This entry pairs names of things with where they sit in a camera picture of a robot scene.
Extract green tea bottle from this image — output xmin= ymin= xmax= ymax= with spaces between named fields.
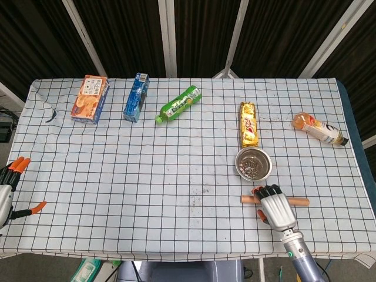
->
xmin=155 ymin=85 xmax=202 ymax=125

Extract wooden stick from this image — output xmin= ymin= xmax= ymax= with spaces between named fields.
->
xmin=240 ymin=194 xmax=310 ymax=207

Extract dark seeds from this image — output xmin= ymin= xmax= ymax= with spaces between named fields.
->
xmin=239 ymin=158 xmax=266 ymax=177

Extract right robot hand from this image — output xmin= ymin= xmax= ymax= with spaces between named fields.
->
xmin=251 ymin=184 xmax=297 ymax=233

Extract dark blue table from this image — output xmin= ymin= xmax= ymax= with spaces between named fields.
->
xmin=336 ymin=80 xmax=376 ymax=259

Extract orange and blue cracker box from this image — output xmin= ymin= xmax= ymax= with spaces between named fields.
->
xmin=70 ymin=74 xmax=111 ymax=125

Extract white frame post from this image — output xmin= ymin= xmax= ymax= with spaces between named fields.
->
xmin=61 ymin=0 xmax=108 ymax=78
xmin=299 ymin=0 xmax=376 ymax=78
xmin=211 ymin=0 xmax=250 ymax=79
xmin=157 ymin=0 xmax=179 ymax=78

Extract metal bowl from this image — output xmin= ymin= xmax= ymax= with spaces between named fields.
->
xmin=234 ymin=147 xmax=273 ymax=181

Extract green and white pack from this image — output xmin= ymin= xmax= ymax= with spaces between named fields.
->
xmin=69 ymin=258 xmax=103 ymax=282

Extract blue carton box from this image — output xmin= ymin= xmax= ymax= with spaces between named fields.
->
xmin=122 ymin=72 xmax=150 ymax=123

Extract white checkered tablecloth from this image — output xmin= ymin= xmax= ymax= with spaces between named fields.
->
xmin=0 ymin=76 xmax=371 ymax=261

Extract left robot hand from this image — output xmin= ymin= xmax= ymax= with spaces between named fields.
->
xmin=0 ymin=156 xmax=48 ymax=229

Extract yellow snack pack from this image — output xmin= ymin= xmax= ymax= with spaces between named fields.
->
xmin=239 ymin=101 xmax=261 ymax=149

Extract black device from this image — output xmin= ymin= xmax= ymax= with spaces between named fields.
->
xmin=0 ymin=108 xmax=19 ymax=144

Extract orange drink bottle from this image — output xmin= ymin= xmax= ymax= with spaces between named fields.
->
xmin=292 ymin=111 xmax=350 ymax=147

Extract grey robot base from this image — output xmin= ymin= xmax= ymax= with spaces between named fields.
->
xmin=117 ymin=260 xmax=244 ymax=282

